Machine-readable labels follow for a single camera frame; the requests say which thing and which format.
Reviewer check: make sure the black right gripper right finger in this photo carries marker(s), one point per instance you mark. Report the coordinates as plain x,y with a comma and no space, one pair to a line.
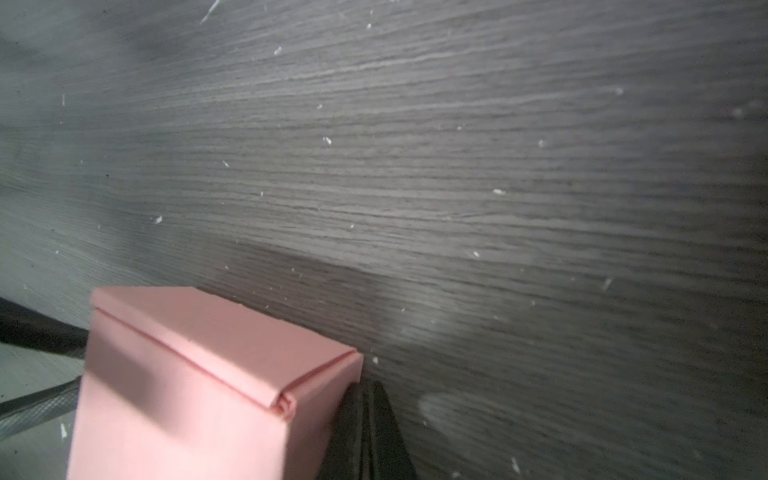
388,457

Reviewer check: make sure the pink cardboard box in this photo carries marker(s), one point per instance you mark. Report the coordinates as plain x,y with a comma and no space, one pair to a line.
183,384

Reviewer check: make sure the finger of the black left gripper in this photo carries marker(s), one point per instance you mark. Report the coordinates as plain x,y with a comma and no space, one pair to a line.
26,328
24,413

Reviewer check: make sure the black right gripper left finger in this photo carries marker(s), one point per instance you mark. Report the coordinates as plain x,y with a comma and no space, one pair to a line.
342,460

